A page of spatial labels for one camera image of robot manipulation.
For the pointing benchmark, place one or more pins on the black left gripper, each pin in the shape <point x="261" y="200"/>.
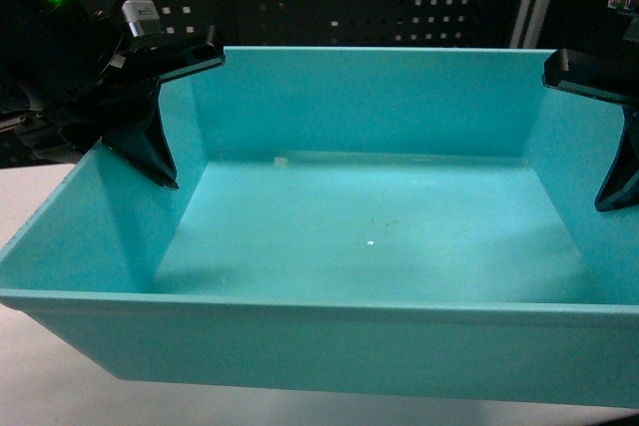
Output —
<point x="70" y="79"/>

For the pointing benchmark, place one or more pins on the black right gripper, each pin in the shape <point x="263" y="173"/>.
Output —
<point x="611" y="81"/>

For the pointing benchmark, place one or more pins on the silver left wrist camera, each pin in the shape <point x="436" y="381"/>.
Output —
<point x="142" y="18"/>

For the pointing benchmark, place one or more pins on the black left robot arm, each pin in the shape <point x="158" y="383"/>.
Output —
<point x="71" y="79"/>

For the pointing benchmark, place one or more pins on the turquoise plastic bin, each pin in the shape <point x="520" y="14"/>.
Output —
<point x="408" y="222"/>

